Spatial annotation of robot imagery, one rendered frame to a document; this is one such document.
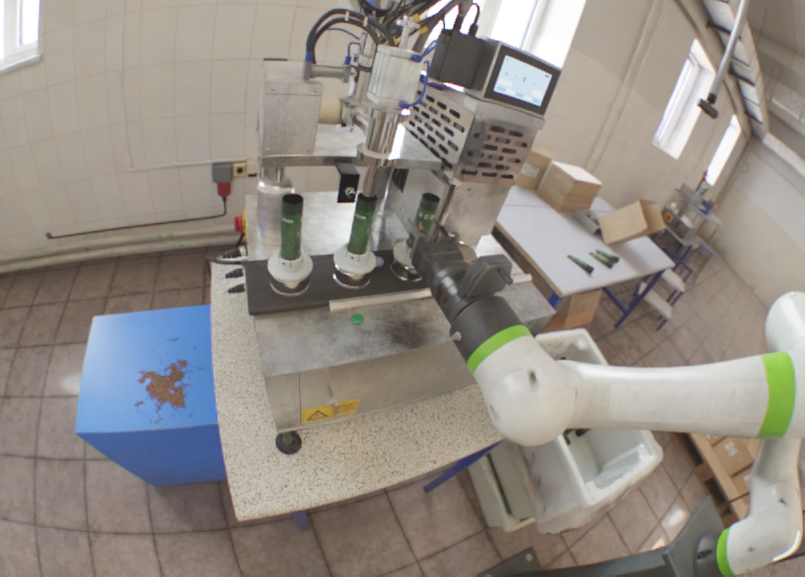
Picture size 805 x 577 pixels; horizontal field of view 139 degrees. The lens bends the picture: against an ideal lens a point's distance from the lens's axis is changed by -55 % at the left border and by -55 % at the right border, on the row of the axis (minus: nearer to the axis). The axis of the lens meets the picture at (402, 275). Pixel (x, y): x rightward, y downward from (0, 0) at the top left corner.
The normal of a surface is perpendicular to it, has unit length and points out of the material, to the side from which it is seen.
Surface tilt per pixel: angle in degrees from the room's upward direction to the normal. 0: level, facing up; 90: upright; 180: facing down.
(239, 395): 0
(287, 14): 90
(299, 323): 0
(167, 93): 90
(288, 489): 0
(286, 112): 90
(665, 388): 50
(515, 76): 90
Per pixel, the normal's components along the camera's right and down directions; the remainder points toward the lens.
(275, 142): 0.38, 0.67
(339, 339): 0.24, -0.73
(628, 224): -0.89, 0.10
